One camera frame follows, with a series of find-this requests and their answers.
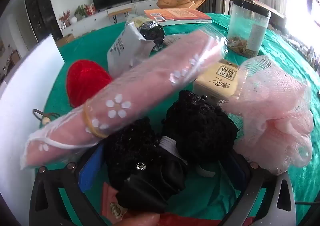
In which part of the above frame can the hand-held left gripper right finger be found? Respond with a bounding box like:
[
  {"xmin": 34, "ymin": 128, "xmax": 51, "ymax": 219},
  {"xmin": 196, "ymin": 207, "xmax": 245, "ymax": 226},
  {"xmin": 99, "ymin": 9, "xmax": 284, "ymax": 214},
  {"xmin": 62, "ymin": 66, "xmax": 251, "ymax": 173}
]
[{"xmin": 219, "ymin": 150, "xmax": 297, "ymax": 226}]

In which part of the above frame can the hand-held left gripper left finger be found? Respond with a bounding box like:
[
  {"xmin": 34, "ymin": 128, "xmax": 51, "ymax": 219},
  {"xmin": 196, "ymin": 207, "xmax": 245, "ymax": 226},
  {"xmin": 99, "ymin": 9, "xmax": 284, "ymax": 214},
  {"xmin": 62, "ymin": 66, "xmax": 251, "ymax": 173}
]
[{"xmin": 29, "ymin": 141, "xmax": 107, "ymax": 226}]

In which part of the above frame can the black sequined bow hair accessory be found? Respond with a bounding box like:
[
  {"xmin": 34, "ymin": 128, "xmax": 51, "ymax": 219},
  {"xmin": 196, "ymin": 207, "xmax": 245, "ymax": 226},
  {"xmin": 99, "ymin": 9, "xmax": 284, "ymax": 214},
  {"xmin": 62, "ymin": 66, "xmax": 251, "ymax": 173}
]
[{"xmin": 104, "ymin": 118, "xmax": 188, "ymax": 214}]

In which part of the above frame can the red yarn ball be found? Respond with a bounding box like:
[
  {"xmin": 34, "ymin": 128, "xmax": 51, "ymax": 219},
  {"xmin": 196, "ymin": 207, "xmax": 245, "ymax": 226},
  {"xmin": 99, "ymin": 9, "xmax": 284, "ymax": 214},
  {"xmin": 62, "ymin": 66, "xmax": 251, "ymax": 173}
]
[{"xmin": 66, "ymin": 59, "xmax": 113, "ymax": 109}]

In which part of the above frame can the pink towel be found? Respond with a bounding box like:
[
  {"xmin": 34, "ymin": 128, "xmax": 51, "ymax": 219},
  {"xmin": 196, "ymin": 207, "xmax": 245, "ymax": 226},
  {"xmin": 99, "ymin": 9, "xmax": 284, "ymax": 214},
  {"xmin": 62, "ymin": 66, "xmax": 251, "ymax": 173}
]
[{"xmin": 21, "ymin": 28, "xmax": 227, "ymax": 170}]

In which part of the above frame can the grey wet wipes packet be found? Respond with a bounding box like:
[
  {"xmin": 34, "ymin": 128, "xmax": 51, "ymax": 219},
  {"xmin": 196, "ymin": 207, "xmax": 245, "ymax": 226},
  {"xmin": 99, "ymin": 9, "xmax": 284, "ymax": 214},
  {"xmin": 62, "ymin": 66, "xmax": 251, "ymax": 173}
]
[{"xmin": 107, "ymin": 21, "xmax": 157, "ymax": 77}]

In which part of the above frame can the person's left hand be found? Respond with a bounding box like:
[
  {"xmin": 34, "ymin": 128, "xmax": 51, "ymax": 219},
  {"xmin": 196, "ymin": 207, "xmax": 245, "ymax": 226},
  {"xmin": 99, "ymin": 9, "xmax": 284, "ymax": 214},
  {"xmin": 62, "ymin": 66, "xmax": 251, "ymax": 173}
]
[{"xmin": 117, "ymin": 213, "xmax": 160, "ymax": 226}]

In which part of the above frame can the red envelope with gold print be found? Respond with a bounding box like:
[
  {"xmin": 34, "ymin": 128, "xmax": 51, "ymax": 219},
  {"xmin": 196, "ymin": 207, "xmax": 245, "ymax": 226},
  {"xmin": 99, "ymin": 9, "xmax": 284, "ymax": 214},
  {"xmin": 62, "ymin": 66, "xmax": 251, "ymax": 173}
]
[{"xmin": 101, "ymin": 183, "xmax": 133, "ymax": 224}]

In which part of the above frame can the pink mesh bath loofah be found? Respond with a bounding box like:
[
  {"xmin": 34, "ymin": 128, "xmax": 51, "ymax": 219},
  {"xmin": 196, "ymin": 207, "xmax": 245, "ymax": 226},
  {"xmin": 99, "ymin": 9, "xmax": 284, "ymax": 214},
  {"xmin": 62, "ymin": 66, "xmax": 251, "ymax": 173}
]
[{"xmin": 221, "ymin": 56, "xmax": 314, "ymax": 175}]

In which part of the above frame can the white board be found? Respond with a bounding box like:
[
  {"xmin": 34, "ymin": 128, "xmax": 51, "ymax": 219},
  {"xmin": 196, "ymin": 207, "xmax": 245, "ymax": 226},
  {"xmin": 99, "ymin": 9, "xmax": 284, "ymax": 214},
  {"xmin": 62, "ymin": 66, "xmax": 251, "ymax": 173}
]
[{"xmin": 0, "ymin": 33, "xmax": 65, "ymax": 191}]

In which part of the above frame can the beige tissue box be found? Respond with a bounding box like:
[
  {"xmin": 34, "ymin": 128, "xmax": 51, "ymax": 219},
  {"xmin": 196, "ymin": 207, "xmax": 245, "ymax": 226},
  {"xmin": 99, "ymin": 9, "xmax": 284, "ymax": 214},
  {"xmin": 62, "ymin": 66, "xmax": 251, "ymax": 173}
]
[{"xmin": 194, "ymin": 59, "xmax": 248, "ymax": 102}]

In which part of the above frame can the green tablecloth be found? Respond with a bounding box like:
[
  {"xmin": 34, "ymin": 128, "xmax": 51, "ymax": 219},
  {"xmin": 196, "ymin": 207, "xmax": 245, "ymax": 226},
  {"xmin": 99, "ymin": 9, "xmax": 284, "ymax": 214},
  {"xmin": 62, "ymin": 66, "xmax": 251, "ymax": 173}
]
[{"xmin": 37, "ymin": 13, "xmax": 320, "ymax": 226}]

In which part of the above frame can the cardboard box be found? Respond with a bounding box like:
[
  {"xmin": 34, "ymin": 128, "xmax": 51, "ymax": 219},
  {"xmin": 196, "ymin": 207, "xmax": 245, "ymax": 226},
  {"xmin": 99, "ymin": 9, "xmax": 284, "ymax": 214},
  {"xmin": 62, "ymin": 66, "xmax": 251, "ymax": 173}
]
[{"xmin": 56, "ymin": 34, "xmax": 75, "ymax": 47}]

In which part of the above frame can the clear jar with black lid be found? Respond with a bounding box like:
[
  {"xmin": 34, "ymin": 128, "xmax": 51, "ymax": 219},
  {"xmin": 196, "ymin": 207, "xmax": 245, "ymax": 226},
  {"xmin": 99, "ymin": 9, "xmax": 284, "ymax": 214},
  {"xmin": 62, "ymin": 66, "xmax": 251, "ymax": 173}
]
[{"xmin": 226, "ymin": 0, "xmax": 272, "ymax": 57}]

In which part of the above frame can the black item with yellow label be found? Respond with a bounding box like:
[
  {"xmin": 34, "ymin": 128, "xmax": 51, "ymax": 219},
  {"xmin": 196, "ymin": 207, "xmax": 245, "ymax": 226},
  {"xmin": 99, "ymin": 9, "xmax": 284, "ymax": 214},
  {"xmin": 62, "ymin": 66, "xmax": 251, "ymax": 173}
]
[{"xmin": 139, "ymin": 21, "xmax": 165, "ymax": 46}]

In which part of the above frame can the white tv cabinet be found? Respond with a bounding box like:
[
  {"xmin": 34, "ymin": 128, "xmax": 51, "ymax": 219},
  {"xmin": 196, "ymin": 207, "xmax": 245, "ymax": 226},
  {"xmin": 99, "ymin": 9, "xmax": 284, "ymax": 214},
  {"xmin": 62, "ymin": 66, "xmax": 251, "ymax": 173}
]
[{"xmin": 61, "ymin": 0, "xmax": 160, "ymax": 37}]

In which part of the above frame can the red flower arrangement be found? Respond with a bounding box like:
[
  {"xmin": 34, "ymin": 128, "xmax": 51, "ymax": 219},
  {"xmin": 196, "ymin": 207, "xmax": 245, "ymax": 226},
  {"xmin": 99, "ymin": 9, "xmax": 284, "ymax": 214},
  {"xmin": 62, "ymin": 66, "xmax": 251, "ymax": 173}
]
[{"xmin": 59, "ymin": 10, "xmax": 72, "ymax": 28}]

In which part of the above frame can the green plant with red decoration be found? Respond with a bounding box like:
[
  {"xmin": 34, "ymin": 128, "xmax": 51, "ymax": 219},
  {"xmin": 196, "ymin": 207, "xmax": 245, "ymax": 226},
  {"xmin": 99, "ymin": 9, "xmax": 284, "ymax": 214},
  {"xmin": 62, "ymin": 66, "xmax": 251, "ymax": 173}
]
[{"xmin": 74, "ymin": 4, "xmax": 96, "ymax": 18}]

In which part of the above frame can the wooden top stool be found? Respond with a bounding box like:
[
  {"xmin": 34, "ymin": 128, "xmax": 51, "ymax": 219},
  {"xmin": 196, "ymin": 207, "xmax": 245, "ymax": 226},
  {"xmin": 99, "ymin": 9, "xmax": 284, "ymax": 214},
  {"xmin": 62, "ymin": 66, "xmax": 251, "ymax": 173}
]
[{"xmin": 107, "ymin": 7, "xmax": 132, "ymax": 25}]

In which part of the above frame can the black glass cabinet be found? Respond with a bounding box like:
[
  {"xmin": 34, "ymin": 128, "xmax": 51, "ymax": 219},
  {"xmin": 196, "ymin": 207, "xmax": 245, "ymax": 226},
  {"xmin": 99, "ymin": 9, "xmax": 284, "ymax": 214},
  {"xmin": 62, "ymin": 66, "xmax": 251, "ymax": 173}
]
[{"xmin": 24, "ymin": 0, "xmax": 63, "ymax": 41}]

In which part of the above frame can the orange book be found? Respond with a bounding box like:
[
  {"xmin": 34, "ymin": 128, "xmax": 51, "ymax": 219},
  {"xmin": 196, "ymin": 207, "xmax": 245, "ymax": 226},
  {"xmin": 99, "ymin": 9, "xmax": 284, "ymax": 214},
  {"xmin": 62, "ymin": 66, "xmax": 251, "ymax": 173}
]
[{"xmin": 144, "ymin": 8, "xmax": 213, "ymax": 26}]

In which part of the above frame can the dark wooden chair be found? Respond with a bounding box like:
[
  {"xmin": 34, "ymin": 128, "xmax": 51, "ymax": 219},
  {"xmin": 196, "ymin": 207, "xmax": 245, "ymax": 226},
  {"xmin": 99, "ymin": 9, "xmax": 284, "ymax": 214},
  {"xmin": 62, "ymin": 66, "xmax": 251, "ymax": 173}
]
[{"xmin": 223, "ymin": 0, "xmax": 237, "ymax": 15}]

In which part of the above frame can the brown cord with wooden bead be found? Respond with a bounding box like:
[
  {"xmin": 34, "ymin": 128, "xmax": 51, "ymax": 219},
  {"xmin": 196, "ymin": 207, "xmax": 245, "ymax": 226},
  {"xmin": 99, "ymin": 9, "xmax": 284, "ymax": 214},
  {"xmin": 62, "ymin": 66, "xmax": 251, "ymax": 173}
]
[{"xmin": 32, "ymin": 109, "xmax": 61, "ymax": 127}]

